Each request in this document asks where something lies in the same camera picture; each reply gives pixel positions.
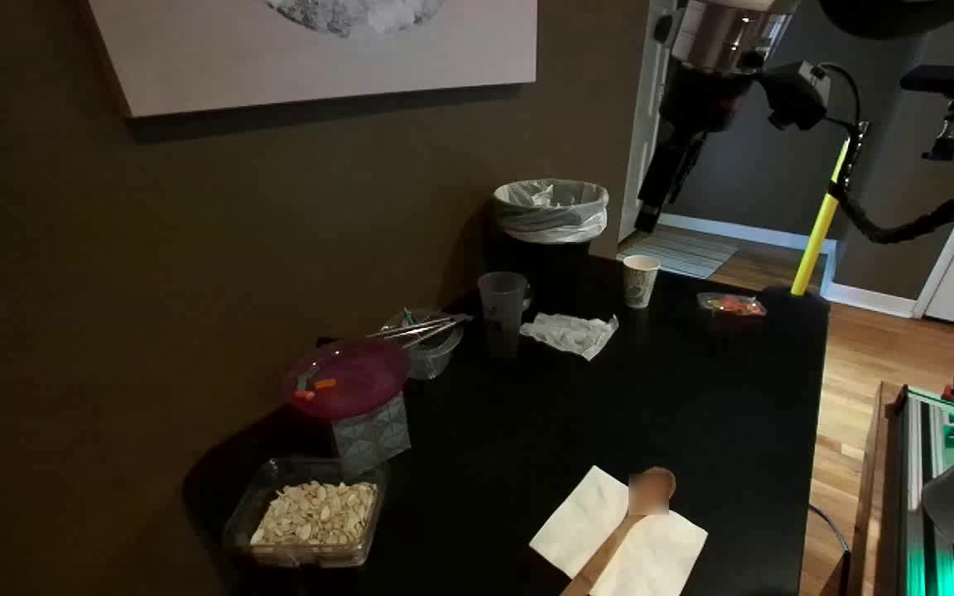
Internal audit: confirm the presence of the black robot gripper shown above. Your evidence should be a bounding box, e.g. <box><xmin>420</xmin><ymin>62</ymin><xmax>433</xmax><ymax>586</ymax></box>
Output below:
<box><xmin>637</xmin><ymin>68</ymin><xmax>751</xmax><ymax>233</ymax></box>

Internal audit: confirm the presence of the wooden spoon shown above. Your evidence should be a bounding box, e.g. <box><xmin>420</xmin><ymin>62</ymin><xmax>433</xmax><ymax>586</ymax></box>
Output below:
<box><xmin>559</xmin><ymin>466</ymin><xmax>675</xmax><ymax>596</ymax></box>

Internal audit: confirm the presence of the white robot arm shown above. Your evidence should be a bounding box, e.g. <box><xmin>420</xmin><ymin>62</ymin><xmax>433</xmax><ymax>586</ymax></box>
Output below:
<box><xmin>637</xmin><ymin>0</ymin><xmax>795</xmax><ymax>233</ymax></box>

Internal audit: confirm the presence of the pink plate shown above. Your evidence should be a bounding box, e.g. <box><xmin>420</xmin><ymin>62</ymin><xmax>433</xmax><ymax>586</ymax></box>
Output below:
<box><xmin>289</xmin><ymin>338</ymin><xmax>411</xmax><ymax>420</ymax></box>

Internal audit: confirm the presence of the grey box under plate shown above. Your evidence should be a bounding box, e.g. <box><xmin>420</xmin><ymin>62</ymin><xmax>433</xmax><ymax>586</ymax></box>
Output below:
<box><xmin>331</xmin><ymin>399</ymin><xmax>411</xmax><ymax>478</ymax></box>

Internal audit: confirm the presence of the yellow pole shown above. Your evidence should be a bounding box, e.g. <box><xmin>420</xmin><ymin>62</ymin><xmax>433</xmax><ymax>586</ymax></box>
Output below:
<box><xmin>789</xmin><ymin>138</ymin><xmax>852</xmax><ymax>297</ymax></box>

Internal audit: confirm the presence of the white paper cup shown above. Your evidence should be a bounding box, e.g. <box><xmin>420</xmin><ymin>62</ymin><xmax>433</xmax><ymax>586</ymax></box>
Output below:
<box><xmin>619</xmin><ymin>256</ymin><xmax>660</xmax><ymax>312</ymax></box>

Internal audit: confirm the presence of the black trash bin white liner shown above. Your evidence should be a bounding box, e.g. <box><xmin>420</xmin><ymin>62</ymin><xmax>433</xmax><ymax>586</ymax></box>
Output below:
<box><xmin>486</xmin><ymin>178</ymin><xmax>609</xmax><ymax>288</ymax></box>

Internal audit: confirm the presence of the small clear snack package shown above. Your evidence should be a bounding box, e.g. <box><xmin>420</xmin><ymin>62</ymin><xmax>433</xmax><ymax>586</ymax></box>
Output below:
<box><xmin>695</xmin><ymin>292</ymin><xmax>767</xmax><ymax>319</ymax></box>

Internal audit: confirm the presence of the crumpled white tissue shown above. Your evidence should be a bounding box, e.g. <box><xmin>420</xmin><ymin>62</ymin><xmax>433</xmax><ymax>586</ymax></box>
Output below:
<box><xmin>520</xmin><ymin>315</ymin><xmax>619</xmax><ymax>361</ymax></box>

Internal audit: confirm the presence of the clear plastic cup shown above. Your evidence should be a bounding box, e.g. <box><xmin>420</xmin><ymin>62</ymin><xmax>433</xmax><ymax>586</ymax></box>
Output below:
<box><xmin>475</xmin><ymin>271</ymin><xmax>528</xmax><ymax>357</ymax></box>

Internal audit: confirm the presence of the clear tray with foil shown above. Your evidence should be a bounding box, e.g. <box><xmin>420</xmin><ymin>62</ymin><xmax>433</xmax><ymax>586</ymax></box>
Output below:
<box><xmin>376</xmin><ymin>307</ymin><xmax>467</xmax><ymax>380</ymax></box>

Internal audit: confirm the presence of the white paper napkin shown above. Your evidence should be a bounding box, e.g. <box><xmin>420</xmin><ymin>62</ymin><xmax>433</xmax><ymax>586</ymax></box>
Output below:
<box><xmin>528</xmin><ymin>466</ymin><xmax>704</xmax><ymax>596</ymax></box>

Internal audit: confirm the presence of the clear popcorn container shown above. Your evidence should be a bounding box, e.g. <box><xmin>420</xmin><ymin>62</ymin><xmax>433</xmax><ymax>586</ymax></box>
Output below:
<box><xmin>220</xmin><ymin>458</ymin><xmax>387</xmax><ymax>569</ymax></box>

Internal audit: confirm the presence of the black cable conduit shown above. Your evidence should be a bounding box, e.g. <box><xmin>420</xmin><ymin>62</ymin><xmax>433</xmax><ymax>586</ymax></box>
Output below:
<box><xmin>760</xmin><ymin>60</ymin><xmax>954</xmax><ymax>250</ymax></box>

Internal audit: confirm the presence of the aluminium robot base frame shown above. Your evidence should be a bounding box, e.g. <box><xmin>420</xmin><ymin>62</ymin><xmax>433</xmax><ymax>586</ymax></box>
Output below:
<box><xmin>881</xmin><ymin>388</ymin><xmax>954</xmax><ymax>596</ymax></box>

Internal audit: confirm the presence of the white wall canvas picture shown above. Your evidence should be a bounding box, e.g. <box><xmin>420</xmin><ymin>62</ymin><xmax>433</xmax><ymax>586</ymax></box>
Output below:
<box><xmin>85</xmin><ymin>0</ymin><xmax>536</xmax><ymax>121</ymax></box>

